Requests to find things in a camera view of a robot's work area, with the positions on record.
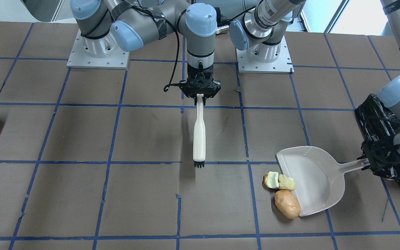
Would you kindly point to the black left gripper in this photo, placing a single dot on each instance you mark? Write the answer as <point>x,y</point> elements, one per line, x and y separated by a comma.
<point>377,155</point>

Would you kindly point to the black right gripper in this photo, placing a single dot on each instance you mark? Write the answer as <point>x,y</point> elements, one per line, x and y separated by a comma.
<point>203,100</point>

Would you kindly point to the white brush black bristles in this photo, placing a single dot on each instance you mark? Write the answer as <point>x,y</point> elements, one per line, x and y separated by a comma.
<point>199,135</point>

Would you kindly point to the white plastic dustpan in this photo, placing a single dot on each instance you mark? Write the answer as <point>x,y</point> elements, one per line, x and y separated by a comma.
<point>319,178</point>

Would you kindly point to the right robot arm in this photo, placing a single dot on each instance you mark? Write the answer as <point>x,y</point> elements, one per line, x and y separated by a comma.
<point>107,26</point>

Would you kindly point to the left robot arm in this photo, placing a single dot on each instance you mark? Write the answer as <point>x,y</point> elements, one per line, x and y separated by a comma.
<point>333,75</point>

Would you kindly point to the small yellowish trash chunk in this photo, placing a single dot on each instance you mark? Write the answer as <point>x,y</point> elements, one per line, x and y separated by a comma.
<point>286,183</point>

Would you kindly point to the orange crumpled trash lump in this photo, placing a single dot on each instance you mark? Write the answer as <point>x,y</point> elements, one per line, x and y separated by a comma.
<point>287,203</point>

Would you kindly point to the pale green trash chunk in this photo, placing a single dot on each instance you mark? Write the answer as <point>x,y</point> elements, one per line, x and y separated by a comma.
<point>271,180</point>

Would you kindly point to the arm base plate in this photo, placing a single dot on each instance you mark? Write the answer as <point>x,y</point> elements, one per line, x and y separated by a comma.
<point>265,59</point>
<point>103,53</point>

